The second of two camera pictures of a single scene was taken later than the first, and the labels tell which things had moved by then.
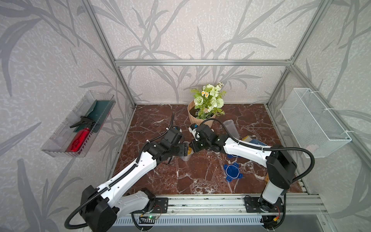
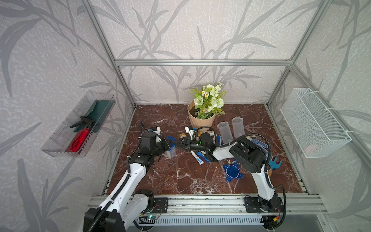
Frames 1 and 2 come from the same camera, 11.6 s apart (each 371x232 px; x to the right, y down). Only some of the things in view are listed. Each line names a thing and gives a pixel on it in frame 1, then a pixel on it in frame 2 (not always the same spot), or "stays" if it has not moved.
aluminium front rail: x=184 y=205 stays
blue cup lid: x=232 y=171 stays
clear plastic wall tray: x=79 y=128 stays
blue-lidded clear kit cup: x=190 y=152 → x=238 y=123
